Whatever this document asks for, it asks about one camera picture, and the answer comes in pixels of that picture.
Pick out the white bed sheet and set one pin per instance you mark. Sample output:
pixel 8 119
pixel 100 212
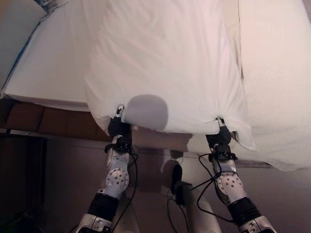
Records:
pixel 165 60

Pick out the brown wooden bed frame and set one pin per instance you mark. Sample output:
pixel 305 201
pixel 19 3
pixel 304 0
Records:
pixel 56 121

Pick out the robot dark foot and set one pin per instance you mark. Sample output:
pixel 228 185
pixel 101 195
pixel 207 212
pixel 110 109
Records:
pixel 177 176

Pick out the white mattress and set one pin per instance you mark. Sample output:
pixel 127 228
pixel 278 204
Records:
pixel 53 63

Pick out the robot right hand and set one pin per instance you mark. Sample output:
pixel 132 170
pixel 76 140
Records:
pixel 221 137

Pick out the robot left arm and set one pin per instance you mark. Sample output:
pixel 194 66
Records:
pixel 114 179

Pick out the blue patterned pillow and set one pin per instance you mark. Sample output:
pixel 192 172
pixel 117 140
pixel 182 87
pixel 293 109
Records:
pixel 48 4

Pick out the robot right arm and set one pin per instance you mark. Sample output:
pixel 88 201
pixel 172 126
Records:
pixel 230 184

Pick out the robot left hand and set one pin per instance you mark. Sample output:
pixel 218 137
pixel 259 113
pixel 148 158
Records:
pixel 118 127

